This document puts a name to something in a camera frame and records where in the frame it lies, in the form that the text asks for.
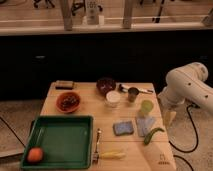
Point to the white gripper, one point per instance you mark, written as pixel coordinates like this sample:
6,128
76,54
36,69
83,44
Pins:
169,114

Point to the blue sponge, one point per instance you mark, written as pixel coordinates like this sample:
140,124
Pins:
123,128

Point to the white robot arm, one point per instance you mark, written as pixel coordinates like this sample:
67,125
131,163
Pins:
186,82

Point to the green plastic tray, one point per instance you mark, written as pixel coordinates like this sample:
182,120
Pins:
65,140

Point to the green plastic cup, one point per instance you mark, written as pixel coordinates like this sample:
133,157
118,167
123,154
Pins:
146,108

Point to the light blue cloth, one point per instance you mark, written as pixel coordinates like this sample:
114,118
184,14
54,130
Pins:
144,125

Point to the green chili pepper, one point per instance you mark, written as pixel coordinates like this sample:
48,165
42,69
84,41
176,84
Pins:
149,136

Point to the small metal cup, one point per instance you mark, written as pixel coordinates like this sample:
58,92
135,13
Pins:
132,94

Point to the black and white marker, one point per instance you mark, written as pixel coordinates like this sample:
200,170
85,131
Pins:
126,88

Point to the white round container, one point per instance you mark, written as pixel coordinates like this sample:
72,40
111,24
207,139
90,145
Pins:
112,98

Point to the yellow banana toy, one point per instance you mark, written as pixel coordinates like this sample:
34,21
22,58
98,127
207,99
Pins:
112,155

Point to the dark red bowl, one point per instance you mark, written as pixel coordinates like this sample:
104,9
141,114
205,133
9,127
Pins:
105,84

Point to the orange bowl with food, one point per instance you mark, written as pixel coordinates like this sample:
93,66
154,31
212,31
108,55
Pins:
68,102

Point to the dark brush block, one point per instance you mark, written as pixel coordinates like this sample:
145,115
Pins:
64,84

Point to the orange fruit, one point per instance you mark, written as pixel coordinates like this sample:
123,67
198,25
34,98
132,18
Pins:
35,155

